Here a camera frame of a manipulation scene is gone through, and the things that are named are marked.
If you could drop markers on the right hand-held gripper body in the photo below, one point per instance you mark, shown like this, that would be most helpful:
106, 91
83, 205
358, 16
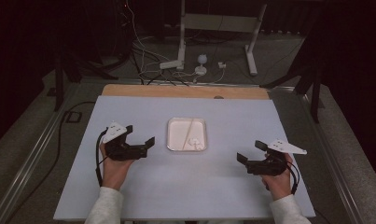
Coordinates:
268, 165

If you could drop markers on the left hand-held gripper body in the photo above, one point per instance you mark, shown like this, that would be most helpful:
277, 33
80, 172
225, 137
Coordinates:
123, 149

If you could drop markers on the white square tray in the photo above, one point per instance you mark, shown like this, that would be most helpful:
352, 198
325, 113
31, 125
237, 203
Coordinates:
186, 130

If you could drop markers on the thin wooden skewer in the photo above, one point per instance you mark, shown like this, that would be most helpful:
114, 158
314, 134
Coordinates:
188, 132

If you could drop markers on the small white marshmallow piece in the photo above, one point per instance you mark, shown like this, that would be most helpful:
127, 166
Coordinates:
199, 146
197, 142
191, 141

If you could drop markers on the person's right hand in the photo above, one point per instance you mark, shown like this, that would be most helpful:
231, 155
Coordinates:
280, 185

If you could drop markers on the person's left hand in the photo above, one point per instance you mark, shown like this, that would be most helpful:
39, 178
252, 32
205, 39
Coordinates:
115, 172

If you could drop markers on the pale blue table mat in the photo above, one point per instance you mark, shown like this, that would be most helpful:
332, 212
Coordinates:
207, 186

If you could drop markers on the white power strip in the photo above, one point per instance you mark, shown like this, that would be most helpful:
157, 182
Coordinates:
170, 64

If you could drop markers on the black metal stand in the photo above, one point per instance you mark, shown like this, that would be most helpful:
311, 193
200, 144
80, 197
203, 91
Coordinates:
58, 84
314, 90

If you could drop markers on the small white plug adapter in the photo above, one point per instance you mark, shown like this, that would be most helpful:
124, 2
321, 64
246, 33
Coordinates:
221, 65

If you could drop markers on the small white round webcam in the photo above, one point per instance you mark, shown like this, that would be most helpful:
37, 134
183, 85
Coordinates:
201, 63

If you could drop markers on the black square floor frame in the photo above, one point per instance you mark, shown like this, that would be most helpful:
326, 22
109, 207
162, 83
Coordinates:
73, 116

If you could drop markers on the silver metal floor rail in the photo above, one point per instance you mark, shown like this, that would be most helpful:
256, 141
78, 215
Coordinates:
331, 161
30, 158

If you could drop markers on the white metal stand frame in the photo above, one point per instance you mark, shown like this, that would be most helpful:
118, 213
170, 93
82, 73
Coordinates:
220, 23

